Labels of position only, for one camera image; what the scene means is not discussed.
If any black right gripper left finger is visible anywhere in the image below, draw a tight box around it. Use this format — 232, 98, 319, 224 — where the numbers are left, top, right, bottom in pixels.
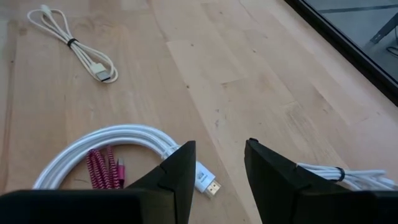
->
0, 140, 197, 224

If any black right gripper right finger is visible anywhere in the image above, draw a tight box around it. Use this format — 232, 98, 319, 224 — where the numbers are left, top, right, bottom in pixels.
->
244, 138, 398, 224

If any red white braided USB cable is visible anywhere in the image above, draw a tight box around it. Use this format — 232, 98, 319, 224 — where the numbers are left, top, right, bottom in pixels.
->
85, 146, 127, 190

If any thick white HDMI cable coil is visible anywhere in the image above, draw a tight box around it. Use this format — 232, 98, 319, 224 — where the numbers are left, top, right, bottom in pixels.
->
32, 124, 222, 197

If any cream white USB cable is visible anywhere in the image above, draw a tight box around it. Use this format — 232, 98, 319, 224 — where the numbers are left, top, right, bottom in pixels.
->
26, 4, 119, 84

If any black metal table frame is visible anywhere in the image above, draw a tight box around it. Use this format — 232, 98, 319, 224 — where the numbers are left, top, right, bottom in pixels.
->
284, 0, 398, 106

